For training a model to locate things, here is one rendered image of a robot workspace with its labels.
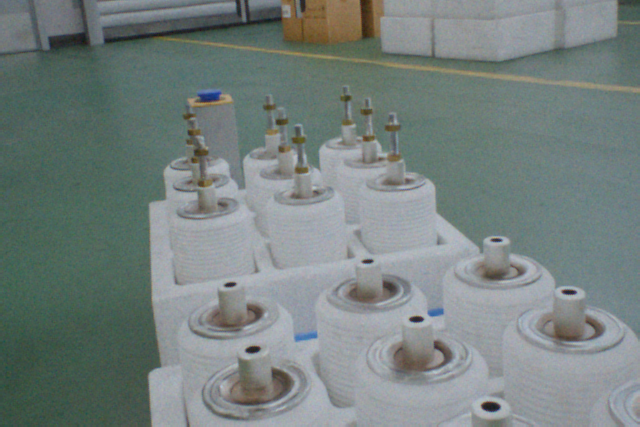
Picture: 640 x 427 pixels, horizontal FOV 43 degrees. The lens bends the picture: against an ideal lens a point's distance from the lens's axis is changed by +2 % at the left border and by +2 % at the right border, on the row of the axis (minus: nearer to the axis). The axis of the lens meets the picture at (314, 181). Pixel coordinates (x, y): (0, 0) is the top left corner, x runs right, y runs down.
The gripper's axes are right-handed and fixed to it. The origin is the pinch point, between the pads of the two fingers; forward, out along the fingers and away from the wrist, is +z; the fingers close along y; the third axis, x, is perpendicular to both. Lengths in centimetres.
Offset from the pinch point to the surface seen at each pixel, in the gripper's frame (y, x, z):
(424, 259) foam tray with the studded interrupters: 17.5, -15.4, 29.4
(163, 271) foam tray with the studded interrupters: -14.0, -16.3, 29.0
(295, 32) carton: -40, 409, 42
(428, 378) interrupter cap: 16, -56, 21
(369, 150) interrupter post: 11.4, 2.0, 20.0
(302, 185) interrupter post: 3.4, -12.6, 20.2
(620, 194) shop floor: 61, 59, 47
